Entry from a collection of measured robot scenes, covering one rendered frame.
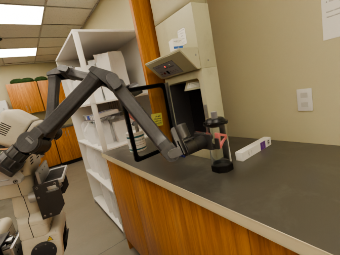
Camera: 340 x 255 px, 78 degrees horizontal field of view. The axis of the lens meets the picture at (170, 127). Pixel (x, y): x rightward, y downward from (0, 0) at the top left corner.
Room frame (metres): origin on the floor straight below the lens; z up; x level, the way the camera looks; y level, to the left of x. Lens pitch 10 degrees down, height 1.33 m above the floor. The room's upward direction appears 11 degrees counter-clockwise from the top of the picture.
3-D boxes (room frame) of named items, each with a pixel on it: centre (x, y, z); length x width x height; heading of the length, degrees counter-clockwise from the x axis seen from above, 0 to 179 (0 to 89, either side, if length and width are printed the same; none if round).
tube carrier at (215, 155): (0.91, -0.20, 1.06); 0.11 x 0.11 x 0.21
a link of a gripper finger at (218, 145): (0.86, -0.19, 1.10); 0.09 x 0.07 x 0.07; 124
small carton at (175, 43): (1.07, -0.11, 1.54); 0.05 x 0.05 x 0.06; 19
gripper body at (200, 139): (0.85, -0.11, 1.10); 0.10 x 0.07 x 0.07; 34
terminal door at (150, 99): (1.18, 0.10, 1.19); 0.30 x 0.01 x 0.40; 129
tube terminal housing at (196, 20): (1.23, -0.22, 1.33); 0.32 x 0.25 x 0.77; 34
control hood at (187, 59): (1.13, -0.07, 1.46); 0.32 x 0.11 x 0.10; 34
